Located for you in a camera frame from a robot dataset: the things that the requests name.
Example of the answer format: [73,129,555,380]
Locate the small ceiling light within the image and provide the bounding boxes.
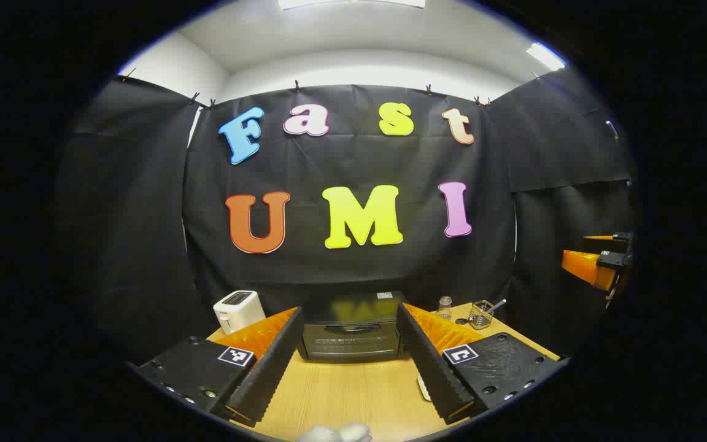
[525,42,566,71]

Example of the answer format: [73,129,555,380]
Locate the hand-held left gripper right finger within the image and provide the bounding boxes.
[395,302,569,425]

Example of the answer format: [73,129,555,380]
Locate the black electric oven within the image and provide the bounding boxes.
[295,292,406,363]

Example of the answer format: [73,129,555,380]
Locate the wire mesh holder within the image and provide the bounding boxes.
[469,300,494,330]

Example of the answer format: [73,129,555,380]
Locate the white toaster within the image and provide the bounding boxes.
[213,290,266,335]

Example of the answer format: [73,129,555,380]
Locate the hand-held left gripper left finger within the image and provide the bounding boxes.
[136,307,304,428]

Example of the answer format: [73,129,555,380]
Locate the long ceiling light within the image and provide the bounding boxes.
[279,0,427,10]

